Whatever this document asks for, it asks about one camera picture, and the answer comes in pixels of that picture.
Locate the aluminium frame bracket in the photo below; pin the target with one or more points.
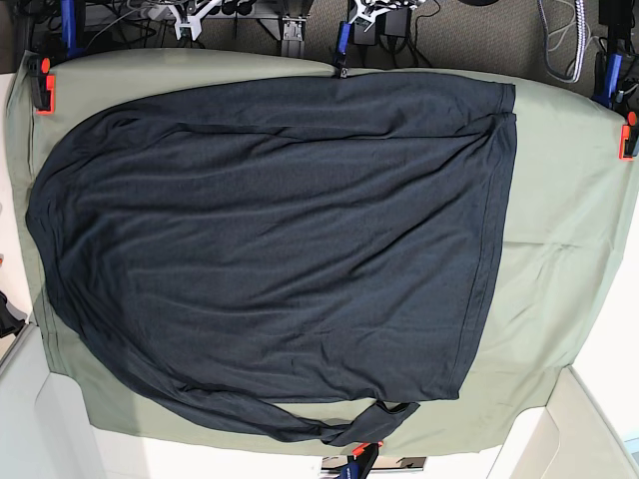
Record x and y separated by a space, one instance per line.
293 37

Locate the white power strip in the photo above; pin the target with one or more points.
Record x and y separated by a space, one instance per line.
148 10

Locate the blue clamp top right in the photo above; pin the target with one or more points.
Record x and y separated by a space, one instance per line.
609 77

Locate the black object left edge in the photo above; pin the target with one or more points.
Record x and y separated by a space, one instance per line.
9 324

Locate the blue clamp top centre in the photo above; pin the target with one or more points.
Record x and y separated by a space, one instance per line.
339 56

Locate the dark navy long-sleeve shirt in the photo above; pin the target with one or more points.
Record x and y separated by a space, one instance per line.
300 258

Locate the orange clamp left edge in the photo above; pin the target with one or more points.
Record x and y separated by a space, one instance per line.
42 83

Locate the green table cloth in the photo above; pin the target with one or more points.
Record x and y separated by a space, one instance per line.
571 206

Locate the orange black clamp bottom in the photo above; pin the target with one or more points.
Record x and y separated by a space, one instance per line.
361 461

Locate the orange clamp right edge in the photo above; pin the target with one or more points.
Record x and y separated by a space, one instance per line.
629 146

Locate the blue clamp top left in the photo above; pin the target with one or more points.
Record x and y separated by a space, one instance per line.
72 14

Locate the orange clamp edge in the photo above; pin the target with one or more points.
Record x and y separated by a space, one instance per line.
42 83
629 146

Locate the blue clamp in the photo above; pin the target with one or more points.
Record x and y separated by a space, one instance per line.
609 77
339 56
72 14

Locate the black power adapter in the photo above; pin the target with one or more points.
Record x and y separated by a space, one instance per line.
391 24

